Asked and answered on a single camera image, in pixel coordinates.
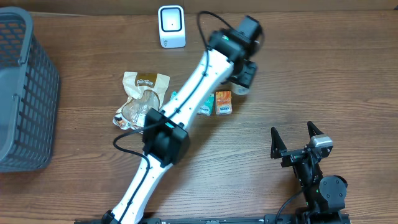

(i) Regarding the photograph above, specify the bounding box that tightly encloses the beige dried mushroom bag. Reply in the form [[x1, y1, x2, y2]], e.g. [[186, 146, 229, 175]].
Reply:
[[113, 72, 170, 130]]

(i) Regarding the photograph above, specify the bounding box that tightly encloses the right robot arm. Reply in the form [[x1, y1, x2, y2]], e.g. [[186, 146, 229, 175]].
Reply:
[[266, 121, 351, 223]]

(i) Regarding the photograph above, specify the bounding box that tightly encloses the white barcode scanner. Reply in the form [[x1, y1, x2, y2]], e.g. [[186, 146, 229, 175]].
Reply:
[[158, 5, 186, 49]]

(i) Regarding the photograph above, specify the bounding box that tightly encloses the orange tissue pack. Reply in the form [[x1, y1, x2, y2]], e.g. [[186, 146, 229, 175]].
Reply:
[[215, 91, 233, 115]]

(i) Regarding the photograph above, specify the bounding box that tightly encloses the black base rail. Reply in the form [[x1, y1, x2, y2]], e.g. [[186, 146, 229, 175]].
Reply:
[[74, 214, 351, 224]]

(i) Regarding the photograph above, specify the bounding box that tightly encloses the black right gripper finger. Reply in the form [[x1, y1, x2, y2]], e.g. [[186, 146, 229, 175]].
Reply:
[[271, 127, 287, 159], [307, 121, 323, 138]]

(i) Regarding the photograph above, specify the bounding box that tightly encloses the green capped clear bottle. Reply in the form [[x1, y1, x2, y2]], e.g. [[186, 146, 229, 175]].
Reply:
[[231, 83, 249, 96]]

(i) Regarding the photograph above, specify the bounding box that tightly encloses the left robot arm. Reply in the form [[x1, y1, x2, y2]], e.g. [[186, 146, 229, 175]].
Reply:
[[101, 16, 265, 224]]

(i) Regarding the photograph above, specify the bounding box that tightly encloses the grey plastic mesh basket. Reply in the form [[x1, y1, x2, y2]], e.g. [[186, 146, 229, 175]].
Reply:
[[1, 7, 61, 172]]

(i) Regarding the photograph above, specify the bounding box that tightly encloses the teal tissue pack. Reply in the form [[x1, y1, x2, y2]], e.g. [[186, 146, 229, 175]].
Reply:
[[198, 93, 215, 116]]

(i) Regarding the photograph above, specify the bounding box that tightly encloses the teal wet wipes pack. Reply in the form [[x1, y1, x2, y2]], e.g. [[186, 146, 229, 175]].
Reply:
[[170, 91, 177, 100]]

